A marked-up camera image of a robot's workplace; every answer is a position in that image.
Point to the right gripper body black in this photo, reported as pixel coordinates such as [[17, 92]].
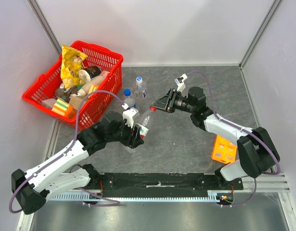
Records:
[[171, 100]]

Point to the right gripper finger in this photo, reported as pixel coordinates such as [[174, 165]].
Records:
[[163, 101], [160, 106]]

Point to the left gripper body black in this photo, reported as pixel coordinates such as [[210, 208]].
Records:
[[126, 137]]

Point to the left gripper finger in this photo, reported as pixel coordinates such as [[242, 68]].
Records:
[[135, 143], [136, 132]]

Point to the red label clear bottle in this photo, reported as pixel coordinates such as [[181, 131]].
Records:
[[145, 123]]

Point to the blue label pepsi bottle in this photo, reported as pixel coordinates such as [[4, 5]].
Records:
[[130, 101]]

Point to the red bottle cap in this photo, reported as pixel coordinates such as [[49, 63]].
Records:
[[153, 109]]

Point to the blue bottle cap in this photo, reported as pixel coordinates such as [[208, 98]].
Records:
[[127, 92]]

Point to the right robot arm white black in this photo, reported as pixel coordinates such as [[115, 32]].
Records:
[[257, 153]]

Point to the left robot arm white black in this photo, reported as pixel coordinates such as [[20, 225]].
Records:
[[34, 187]]

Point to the small clear water bottle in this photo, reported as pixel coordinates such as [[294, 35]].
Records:
[[140, 88]]

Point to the beige sauce bottle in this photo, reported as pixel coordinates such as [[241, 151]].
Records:
[[96, 81]]

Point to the yellow wafer pack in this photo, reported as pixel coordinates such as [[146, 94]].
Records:
[[93, 88]]

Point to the orange packet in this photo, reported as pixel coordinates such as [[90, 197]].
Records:
[[70, 112]]

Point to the wooden block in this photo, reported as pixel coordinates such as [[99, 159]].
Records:
[[77, 102]]

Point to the orange snack box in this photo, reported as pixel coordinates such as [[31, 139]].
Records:
[[223, 150]]

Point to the striped yellow green sponge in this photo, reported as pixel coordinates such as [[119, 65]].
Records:
[[60, 107]]

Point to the brown cup with lid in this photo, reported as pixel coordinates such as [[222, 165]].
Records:
[[88, 73]]

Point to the yellow chips bag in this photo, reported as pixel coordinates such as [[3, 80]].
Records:
[[72, 63]]

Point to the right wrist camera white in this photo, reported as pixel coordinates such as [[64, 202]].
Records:
[[180, 82]]

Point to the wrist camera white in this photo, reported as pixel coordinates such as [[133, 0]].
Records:
[[180, 82], [130, 115]]

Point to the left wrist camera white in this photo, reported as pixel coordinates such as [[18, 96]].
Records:
[[130, 115]]

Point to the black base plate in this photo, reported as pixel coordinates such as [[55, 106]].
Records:
[[201, 181]]

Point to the white cable duct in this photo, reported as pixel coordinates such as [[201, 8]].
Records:
[[80, 196]]

